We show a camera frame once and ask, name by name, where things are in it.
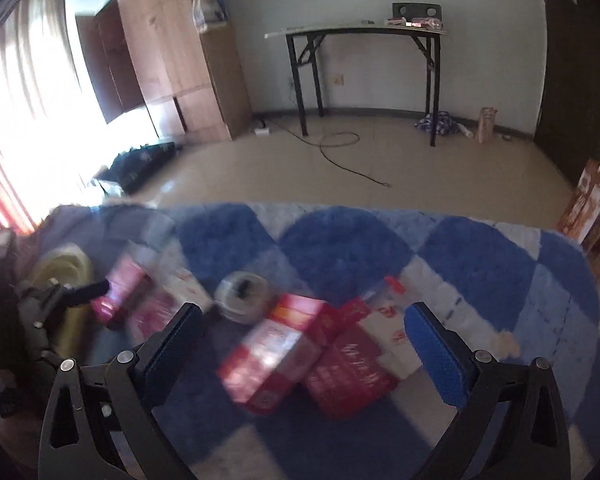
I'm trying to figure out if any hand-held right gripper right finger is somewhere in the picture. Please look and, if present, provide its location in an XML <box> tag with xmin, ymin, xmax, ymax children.
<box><xmin>404</xmin><ymin>301</ymin><xmax>574</xmax><ymax>480</ymax></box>

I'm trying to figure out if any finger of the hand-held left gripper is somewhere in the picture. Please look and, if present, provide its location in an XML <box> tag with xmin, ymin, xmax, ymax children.
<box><xmin>55</xmin><ymin>280</ymin><xmax>110</xmax><ymax>308</ymax></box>

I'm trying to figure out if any red box gold print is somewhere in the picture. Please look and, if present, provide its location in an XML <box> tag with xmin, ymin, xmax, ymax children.
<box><xmin>305</xmin><ymin>327</ymin><xmax>401</xmax><ymax>421</ymax></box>

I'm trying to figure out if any black bag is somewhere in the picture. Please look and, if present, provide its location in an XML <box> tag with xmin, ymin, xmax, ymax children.
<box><xmin>92</xmin><ymin>141</ymin><xmax>177</xmax><ymax>196</ymax></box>

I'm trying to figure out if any printed cardboard box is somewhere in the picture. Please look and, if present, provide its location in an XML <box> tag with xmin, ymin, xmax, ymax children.
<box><xmin>557</xmin><ymin>159</ymin><xmax>600</xmax><ymax>253</ymax></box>

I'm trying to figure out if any brown paper bag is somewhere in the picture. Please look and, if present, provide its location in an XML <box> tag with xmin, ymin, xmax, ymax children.
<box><xmin>475</xmin><ymin>106</ymin><xmax>499</xmax><ymax>144</ymax></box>

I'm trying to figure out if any white plastic bag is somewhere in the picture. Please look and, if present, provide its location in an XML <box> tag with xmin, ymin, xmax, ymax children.
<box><xmin>192</xmin><ymin>0</ymin><xmax>229</xmax><ymax>28</ymax></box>

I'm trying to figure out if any dark wooden door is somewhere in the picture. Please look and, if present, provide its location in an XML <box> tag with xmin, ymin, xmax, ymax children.
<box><xmin>532</xmin><ymin>0</ymin><xmax>600</xmax><ymax>187</ymax></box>

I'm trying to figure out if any black cable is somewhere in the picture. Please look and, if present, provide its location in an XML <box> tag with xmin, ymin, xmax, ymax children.
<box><xmin>267</xmin><ymin>117</ymin><xmax>394</xmax><ymax>189</ymax></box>

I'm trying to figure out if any pink white box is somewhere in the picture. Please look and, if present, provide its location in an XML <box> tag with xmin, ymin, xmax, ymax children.
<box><xmin>130</xmin><ymin>265</ymin><xmax>216</xmax><ymax>342</ymax></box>

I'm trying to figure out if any blue checked blanket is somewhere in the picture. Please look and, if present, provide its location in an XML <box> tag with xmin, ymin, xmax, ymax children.
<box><xmin>45</xmin><ymin>202</ymin><xmax>600</xmax><ymax>480</ymax></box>

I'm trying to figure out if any red white striped curtain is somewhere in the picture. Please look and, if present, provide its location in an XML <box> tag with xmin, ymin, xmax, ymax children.
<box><xmin>0</xmin><ymin>0</ymin><xmax>106</xmax><ymax>241</ymax></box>

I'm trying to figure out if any blue patterned cloth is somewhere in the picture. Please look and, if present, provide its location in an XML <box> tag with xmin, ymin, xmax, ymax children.
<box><xmin>414</xmin><ymin>111</ymin><xmax>464</xmax><ymax>136</ymax></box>

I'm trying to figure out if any round beige case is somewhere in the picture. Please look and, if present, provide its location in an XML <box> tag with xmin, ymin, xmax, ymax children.
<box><xmin>214</xmin><ymin>271</ymin><xmax>273</xmax><ymax>322</ymax></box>

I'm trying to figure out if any long red carton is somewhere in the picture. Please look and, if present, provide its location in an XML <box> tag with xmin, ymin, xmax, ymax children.
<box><xmin>217</xmin><ymin>294</ymin><xmax>343</xmax><ymax>416</ymax></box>

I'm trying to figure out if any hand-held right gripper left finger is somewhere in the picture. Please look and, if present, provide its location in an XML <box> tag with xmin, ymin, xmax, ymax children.
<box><xmin>37</xmin><ymin>302</ymin><xmax>204</xmax><ymax>480</ymax></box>

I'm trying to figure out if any white box red print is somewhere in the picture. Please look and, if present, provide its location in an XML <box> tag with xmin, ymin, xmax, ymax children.
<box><xmin>365</xmin><ymin>275</ymin><xmax>431</xmax><ymax>381</ymax></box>

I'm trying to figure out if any yellow plastic basin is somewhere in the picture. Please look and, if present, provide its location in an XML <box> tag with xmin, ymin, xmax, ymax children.
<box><xmin>30</xmin><ymin>242</ymin><xmax>95</xmax><ymax>356</ymax></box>

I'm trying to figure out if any wooden wardrobe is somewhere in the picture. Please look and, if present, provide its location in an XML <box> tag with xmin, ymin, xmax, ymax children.
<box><xmin>75</xmin><ymin>0</ymin><xmax>253</xmax><ymax>143</ymax></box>

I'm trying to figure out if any black-legged folding table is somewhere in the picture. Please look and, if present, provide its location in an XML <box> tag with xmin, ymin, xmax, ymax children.
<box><xmin>264</xmin><ymin>25</ymin><xmax>449</xmax><ymax>148</ymax></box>

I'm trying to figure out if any black chair back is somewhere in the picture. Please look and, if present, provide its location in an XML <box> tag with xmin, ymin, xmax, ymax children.
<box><xmin>392</xmin><ymin>2</ymin><xmax>444</xmax><ymax>26</ymax></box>

